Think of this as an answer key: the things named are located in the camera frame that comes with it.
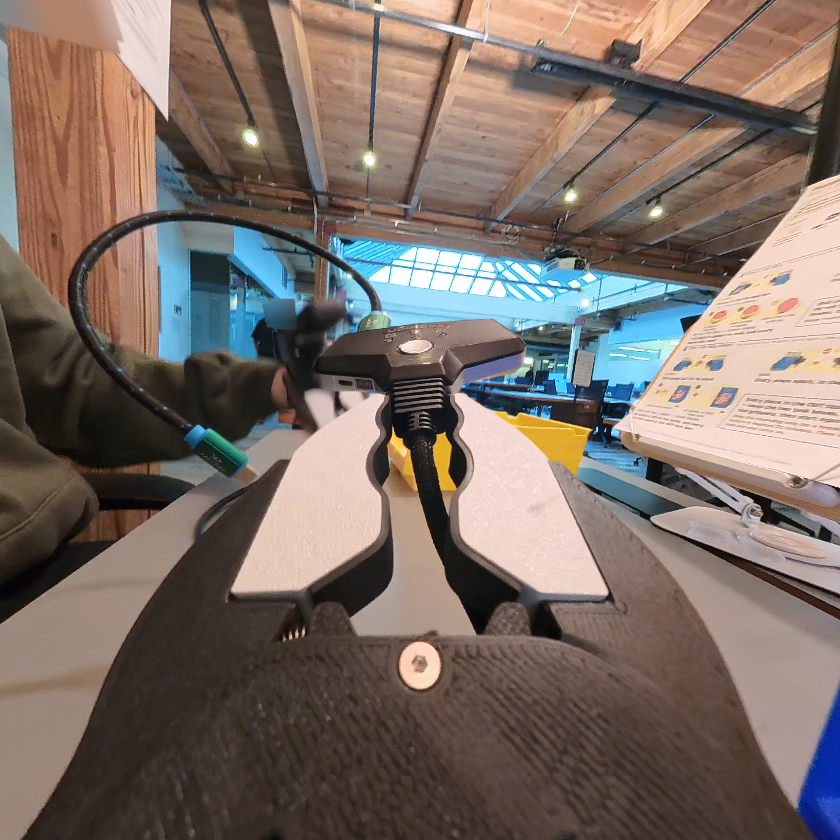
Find person's left forearm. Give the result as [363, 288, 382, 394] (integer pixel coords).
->
[85, 328, 287, 468]

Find black braided cable green plugs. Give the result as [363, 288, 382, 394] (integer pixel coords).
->
[67, 210, 395, 488]

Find printed instruction sheet board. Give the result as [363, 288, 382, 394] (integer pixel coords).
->
[617, 176, 840, 508]

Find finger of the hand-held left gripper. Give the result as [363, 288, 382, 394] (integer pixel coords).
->
[303, 388, 346, 431]

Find yellow plastic bin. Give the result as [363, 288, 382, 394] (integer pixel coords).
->
[387, 410, 593, 493]

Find black switch hub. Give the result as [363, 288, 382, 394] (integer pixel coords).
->
[314, 319, 527, 434]

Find black office chair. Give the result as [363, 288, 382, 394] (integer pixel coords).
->
[0, 472, 198, 621]

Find person's left hand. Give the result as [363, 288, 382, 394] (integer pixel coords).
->
[272, 366, 311, 429]

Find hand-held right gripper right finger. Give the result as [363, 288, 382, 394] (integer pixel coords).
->
[446, 392, 613, 636]

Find person's torso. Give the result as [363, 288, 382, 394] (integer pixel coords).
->
[0, 236, 101, 581]

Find black metal pole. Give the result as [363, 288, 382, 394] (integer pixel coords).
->
[805, 0, 840, 188]

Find grey desk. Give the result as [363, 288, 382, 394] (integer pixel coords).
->
[0, 427, 840, 840]

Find blue plastic object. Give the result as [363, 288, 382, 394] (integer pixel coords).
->
[797, 682, 840, 840]

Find black braided hub cable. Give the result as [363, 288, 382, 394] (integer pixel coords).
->
[408, 425, 476, 632]

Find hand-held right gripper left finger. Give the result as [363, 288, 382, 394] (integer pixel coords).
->
[230, 392, 395, 621]

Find wooden office desk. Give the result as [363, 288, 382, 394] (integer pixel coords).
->
[471, 381, 632, 424]

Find white sheet stand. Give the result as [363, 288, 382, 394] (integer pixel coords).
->
[650, 467, 840, 597]

